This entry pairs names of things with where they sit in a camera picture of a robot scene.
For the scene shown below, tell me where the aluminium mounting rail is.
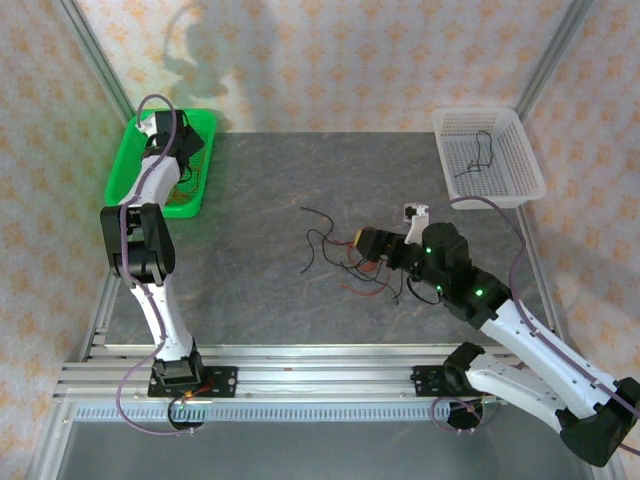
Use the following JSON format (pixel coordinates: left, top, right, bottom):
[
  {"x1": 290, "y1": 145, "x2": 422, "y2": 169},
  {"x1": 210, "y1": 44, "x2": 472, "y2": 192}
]
[{"x1": 54, "y1": 342, "x2": 569, "y2": 401}]

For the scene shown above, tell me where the green plastic basket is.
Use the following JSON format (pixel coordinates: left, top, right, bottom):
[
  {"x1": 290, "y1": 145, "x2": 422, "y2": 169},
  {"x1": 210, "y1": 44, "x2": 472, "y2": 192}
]
[{"x1": 103, "y1": 107, "x2": 219, "y2": 220}]

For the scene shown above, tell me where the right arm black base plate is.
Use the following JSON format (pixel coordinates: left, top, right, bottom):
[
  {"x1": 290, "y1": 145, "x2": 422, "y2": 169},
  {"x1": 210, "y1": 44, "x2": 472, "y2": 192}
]
[{"x1": 412, "y1": 364, "x2": 481, "y2": 399}]

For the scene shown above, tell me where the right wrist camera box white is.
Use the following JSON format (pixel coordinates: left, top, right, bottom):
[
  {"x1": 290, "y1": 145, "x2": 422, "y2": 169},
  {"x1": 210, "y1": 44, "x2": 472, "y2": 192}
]
[{"x1": 402, "y1": 202, "x2": 432, "y2": 246}]

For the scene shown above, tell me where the grey metal lower panel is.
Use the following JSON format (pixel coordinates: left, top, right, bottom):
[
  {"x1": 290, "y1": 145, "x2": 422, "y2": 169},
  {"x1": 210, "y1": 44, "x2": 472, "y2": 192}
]
[{"x1": 54, "y1": 419, "x2": 601, "y2": 480}]

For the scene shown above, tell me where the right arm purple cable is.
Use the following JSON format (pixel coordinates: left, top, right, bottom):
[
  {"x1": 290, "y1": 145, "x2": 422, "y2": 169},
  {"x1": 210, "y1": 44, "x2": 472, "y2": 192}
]
[{"x1": 430, "y1": 195, "x2": 640, "y2": 456}]

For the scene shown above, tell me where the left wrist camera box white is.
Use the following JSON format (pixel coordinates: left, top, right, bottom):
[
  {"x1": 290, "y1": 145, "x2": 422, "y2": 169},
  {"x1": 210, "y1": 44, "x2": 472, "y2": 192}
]
[{"x1": 133, "y1": 111, "x2": 158, "y2": 137}]

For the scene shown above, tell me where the orange base wire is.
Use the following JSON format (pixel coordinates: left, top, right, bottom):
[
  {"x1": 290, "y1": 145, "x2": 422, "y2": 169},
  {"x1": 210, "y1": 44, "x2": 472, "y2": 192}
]
[{"x1": 183, "y1": 381, "x2": 217, "y2": 401}]

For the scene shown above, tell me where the white plastic basket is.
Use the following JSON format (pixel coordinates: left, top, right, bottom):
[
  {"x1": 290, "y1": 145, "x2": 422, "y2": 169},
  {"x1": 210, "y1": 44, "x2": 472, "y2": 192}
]
[{"x1": 432, "y1": 105, "x2": 547, "y2": 211}]

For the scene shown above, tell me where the aluminium frame post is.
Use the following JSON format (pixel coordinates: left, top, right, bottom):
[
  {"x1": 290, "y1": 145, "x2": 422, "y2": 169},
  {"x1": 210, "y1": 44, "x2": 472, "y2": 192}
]
[
  {"x1": 52, "y1": 0, "x2": 137, "y2": 121},
  {"x1": 513, "y1": 0, "x2": 597, "y2": 119}
]

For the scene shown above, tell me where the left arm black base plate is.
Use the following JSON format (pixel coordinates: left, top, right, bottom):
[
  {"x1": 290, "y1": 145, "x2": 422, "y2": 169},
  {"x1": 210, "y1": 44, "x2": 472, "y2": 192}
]
[{"x1": 148, "y1": 366, "x2": 239, "y2": 400}]

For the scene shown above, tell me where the grey slotted cable duct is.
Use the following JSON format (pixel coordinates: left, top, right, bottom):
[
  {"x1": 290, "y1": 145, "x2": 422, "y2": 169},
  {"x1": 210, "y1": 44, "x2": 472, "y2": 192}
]
[{"x1": 74, "y1": 404, "x2": 506, "y2": 422}]

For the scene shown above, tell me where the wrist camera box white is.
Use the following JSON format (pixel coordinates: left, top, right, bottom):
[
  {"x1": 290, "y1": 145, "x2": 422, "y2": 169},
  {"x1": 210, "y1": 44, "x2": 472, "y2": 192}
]
[
  {"x1": 133, "y1": 111, "x2": 158, "y2": 137},
  {"x1": 402, "y1": 202, "x2": 432, "y2": 246}
]

